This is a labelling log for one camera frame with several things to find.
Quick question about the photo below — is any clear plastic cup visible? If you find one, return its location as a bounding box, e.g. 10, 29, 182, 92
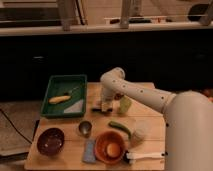
131, 120, 147, 144

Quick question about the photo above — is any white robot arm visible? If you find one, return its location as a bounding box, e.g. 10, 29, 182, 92
100, 67, 213, 171

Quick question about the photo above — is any light green cup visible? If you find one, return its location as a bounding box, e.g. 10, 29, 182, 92
118, 96, 132, 114

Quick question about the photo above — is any dark red grape bunch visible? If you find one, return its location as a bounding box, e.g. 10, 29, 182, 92
114, 93, 124, 100

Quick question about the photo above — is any blue sponge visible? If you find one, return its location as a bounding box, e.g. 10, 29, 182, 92
82, 139, 96, 164

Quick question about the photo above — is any orange bowl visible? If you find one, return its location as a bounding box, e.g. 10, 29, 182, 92
94, 131, 126, 164

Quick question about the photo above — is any small metal cup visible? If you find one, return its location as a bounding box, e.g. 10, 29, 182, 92
78, 121, 92, 138

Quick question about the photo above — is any green plastic tray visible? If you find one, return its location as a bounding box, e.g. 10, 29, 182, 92
40, 74, 88, 119

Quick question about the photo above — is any black cable on floor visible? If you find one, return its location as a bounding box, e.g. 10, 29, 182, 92
0, 108, 34, 145

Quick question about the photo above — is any white cloth in tray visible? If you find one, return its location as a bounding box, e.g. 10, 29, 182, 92
64, 100, 83, 113

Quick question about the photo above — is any orange fruit in bowl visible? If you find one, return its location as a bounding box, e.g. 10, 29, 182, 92
106, 143, 120, 158

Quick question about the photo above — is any purple bowl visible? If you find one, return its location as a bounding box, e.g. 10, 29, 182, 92
37, 128, 65, 156

